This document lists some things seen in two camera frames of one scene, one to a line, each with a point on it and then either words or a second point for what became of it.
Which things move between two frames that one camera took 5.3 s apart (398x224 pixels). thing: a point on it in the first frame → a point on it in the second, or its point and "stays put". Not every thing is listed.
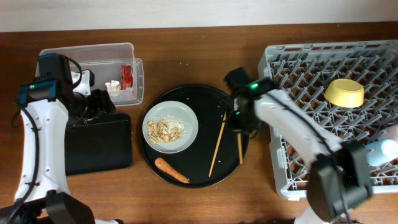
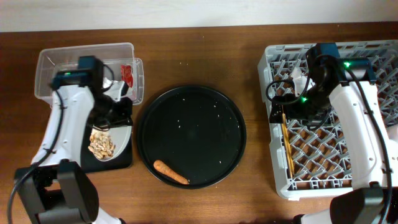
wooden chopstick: x=240 y=147 → x=288 y=142
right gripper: x=252 y=127 → x=290 y=113
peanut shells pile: x=159 y=130 → x=101 y=144
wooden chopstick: x=217 y=147 → x=285 y=143
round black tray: x=186 y=139 stays put
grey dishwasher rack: x=352 y=86 stays put
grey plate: x=170 y=127 → x=120 y=137
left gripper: x=104 y=106 → x=125 y=120
